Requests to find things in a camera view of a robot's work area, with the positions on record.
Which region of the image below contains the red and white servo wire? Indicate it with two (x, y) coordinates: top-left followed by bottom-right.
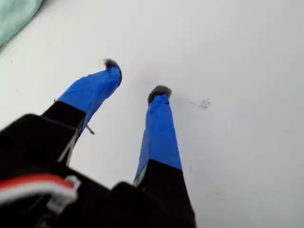
(0, 174), (79, 211)

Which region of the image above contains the light green t-shirt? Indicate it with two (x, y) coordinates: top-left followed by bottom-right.
(0, 0), (45, 54)

